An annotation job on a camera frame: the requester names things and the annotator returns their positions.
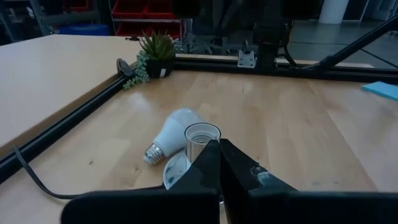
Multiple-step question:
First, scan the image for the black frame clamp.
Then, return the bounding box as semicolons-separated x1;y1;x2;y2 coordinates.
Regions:
116;57;135;78

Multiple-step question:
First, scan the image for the thin black lamp cable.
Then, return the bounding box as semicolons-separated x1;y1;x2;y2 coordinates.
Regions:
12;145;165;200

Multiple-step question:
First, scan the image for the red storage bin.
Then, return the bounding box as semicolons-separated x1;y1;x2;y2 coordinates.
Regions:
111;0;147;19
146;0;180;19

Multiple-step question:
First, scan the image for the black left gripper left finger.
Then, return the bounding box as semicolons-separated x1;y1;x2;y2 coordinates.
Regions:
60;139;223;224

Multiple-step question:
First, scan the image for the blue container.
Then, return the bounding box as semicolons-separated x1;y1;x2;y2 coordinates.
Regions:
58;24;110;37

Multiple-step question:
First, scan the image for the light wooden desk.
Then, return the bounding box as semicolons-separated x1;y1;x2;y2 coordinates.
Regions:
0;33;144;150

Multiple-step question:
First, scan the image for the white lightbulb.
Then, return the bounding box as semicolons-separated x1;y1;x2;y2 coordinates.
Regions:
142;108;206;166

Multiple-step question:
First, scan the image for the grey metal shelf rack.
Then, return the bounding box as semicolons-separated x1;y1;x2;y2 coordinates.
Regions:
0;0;103;38

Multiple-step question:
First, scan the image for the potted green succulent plant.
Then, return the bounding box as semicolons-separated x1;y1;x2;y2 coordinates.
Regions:
123;30;177;91

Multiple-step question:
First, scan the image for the blue sticky note pad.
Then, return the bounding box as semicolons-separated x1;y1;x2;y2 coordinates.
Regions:
361;81;398;102

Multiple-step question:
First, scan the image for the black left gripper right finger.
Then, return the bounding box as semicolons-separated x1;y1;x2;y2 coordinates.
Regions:
219;138;398;224

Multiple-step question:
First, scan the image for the white pillar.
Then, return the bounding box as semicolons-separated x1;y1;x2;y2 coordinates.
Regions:
318;0;349;25

